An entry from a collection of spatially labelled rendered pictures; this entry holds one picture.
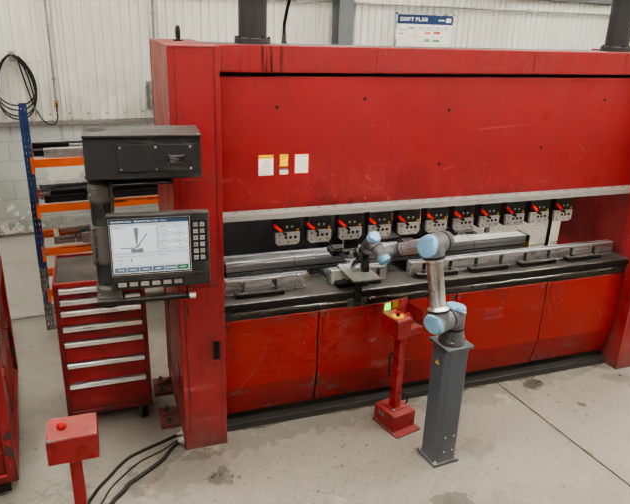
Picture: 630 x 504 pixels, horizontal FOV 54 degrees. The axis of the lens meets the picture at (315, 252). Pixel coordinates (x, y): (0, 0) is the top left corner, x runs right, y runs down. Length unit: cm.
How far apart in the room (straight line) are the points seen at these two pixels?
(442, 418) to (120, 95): 535
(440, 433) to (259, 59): 231
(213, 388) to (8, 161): 462
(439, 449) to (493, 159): 183
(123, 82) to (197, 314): 455
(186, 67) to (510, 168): 220
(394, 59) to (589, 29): 752
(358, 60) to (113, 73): 444
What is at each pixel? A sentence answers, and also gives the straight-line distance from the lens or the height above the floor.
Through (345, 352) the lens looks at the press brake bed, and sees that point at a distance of 402.
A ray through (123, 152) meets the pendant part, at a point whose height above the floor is 187.
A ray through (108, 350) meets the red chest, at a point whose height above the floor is 54.
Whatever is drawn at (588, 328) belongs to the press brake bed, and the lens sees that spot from 509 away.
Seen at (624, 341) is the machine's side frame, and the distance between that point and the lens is 525.
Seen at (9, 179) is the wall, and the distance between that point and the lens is 772.
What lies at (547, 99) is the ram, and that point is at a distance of 432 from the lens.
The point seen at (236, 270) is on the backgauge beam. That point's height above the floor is 93.
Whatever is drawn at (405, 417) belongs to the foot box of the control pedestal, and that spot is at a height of 9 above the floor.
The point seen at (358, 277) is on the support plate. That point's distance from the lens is 371.
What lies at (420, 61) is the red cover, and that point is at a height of 223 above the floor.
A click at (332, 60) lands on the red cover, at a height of 223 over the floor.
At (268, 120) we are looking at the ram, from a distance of 347.
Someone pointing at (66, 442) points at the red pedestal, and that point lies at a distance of 283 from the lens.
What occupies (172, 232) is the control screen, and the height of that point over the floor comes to 151.
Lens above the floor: 243
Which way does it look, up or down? 20 degrees down
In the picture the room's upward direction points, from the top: 2 degrees clockwise
